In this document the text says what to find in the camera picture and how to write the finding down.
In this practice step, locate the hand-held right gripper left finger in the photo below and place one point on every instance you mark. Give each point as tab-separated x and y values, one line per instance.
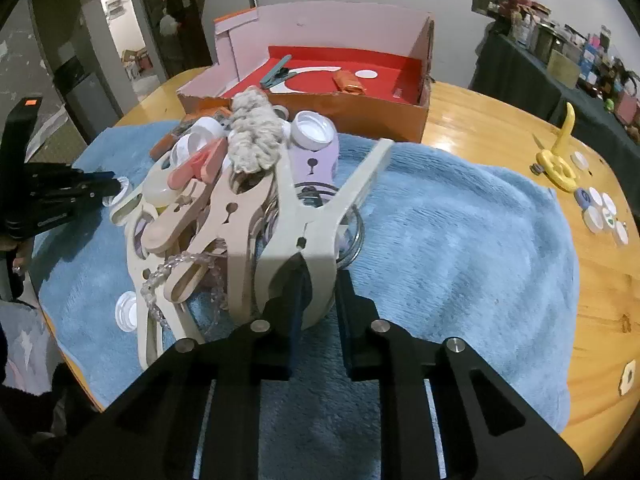
296	310

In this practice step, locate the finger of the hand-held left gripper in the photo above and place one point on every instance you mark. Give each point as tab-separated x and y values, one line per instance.
60	210
75	180

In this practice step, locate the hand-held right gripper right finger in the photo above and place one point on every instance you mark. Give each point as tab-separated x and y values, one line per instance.
350	340

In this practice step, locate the orange cardboard box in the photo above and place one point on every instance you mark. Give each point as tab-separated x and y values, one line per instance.
350	110

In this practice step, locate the wooden desktop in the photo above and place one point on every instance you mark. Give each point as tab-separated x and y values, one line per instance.
500	120

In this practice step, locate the person's left hand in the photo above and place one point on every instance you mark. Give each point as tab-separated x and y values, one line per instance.
17	260

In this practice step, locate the grey cabinet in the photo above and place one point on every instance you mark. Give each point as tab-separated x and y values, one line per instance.
85	95

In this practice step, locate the orange rectangular block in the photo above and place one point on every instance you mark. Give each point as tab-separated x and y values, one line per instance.
170	142

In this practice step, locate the pinkish tan plastic clamp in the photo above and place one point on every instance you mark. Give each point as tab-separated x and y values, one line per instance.
165	232

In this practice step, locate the grey printed cloth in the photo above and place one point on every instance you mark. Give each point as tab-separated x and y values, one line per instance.
17	340

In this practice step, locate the blue fluffy towel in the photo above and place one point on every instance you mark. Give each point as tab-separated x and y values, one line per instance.
450	235

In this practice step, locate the teal plastic clip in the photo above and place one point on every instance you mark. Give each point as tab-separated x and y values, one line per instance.
275	76

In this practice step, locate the small orange packet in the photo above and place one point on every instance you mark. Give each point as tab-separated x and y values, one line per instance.
350	82

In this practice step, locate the cluster of small bottle caps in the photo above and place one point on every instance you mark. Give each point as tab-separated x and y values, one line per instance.
595	217

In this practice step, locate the small beige flower-shaped piece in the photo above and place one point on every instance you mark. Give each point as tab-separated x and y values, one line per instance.
626	379

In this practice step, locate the yellow hook toy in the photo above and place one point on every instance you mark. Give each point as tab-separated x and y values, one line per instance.
565	125

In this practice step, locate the dark green covered side table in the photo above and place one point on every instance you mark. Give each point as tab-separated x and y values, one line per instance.
515	75

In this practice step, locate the cluttered side table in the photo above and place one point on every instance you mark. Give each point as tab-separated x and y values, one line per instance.
542	40

